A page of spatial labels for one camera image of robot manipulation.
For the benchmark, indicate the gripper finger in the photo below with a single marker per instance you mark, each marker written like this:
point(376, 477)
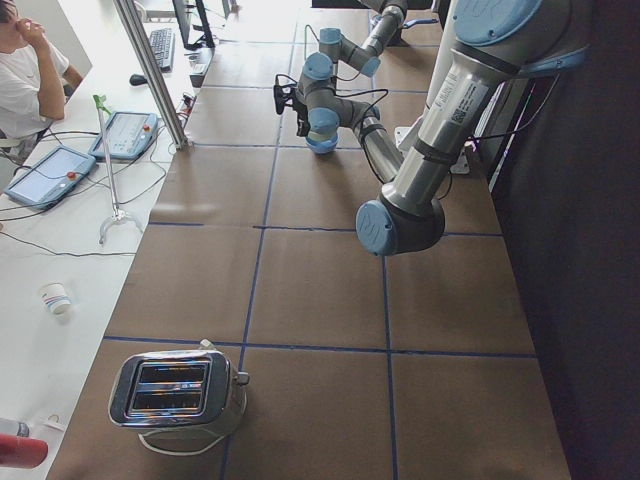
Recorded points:
point(302, 124)

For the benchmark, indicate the blue bowl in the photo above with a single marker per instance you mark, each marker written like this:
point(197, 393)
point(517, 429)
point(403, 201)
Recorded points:
point(322, 147)

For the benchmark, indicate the green bowl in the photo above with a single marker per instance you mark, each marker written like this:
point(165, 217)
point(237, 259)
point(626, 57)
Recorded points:
point(317, 138)

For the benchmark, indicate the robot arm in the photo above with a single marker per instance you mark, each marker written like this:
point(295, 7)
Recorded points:
point(367, 37)
point(486, 43)

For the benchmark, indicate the black monitor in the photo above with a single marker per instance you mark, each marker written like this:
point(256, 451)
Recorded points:
point(193, 24)

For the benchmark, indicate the blue saucepan with lid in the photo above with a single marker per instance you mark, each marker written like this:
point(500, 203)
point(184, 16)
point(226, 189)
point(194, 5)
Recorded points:
point(421, 32)

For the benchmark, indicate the black keyboard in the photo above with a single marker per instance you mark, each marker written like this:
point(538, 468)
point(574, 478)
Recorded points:
point(162, 43)

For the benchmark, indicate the far teach pendant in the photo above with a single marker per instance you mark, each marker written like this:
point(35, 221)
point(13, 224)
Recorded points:
point(129, 134)

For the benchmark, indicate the teach pendant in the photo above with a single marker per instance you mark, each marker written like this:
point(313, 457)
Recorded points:
point(53, 177)
point(129, 134)

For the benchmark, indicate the black computer mouse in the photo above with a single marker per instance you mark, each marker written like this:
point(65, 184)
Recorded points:
point(137, 80)

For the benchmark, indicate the grabber reacher stick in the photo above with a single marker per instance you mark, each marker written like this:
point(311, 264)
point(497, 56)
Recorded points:
point(118, 216)

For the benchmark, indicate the near teach pendant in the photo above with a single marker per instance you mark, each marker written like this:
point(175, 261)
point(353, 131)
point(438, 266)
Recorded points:
point(53, 177)

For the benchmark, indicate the seated person in white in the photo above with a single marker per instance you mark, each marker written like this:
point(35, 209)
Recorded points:
point(35, 76)

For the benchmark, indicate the paper cup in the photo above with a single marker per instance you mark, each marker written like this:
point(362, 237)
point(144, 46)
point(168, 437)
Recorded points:
point(55, 298)

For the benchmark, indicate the chrome toaster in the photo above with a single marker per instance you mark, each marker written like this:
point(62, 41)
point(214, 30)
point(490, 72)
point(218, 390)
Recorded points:
point(187, 394)

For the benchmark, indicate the clear plastic bottle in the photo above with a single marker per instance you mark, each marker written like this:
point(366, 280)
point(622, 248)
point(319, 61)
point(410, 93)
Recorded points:
point(14, 427)

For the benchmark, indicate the red bottle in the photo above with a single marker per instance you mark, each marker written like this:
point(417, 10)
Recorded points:
point(22, 452)

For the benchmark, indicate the aluminium frame post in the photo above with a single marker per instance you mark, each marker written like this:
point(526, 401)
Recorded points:
point(137, 35)

